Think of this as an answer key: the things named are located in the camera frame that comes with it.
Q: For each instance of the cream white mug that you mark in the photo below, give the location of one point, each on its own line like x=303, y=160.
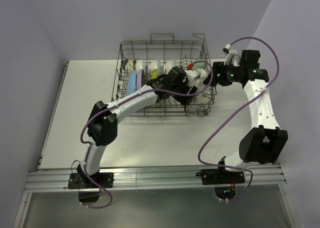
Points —
x=203, y=76

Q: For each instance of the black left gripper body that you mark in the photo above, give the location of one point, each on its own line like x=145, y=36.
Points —
x=184, y=88

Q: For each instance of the aluminium frame rail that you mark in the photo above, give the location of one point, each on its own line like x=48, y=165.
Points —
x=56, y=180

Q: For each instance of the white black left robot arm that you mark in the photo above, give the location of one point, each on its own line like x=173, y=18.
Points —
x=102, y=125

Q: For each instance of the green cup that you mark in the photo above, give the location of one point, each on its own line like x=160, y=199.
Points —
x=198, y=64

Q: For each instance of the floral mug orange inside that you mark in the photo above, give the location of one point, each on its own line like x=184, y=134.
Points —
x=201, y=101

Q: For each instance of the green polka-dot plate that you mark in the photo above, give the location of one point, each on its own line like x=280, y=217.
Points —
x=154, y=73

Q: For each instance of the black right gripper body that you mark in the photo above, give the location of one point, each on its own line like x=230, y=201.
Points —
x=228, y=74

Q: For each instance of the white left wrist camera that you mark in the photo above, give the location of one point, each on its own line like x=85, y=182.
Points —
x=192, y=76

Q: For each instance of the lilac plastic plate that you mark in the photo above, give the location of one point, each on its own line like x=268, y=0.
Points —
x=140, y=79

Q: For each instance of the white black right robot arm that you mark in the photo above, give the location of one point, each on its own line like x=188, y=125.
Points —
x=265, y=140

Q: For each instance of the white bowl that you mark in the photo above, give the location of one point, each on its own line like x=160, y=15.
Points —
x=168, y=65
x=155, y=64
x=140, y=65

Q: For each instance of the blue plastic plate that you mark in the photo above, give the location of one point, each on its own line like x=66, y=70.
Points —
x=131, y=83

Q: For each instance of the floral painted bowl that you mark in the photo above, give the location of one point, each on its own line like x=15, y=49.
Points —
x=130, y=66

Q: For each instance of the grey wire dish rack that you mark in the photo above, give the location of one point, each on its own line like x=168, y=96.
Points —
x=162, y=46

